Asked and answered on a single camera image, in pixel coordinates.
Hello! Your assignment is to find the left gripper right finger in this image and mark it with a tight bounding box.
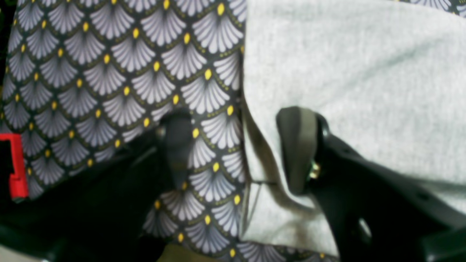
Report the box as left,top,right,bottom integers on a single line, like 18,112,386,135
275,106,465,262

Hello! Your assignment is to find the fan-patterned grey tablecloth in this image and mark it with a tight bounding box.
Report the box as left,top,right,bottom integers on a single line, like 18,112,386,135
1,0,338,262

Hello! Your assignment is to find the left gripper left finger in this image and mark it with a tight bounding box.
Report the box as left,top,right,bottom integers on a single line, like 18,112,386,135
1,109,194,262

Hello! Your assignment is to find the light grey T-shirt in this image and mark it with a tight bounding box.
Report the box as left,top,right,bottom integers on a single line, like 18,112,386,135
239,0,466,255

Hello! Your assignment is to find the red clamp at table edge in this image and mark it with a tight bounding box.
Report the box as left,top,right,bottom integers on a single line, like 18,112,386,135
0,133,29,201

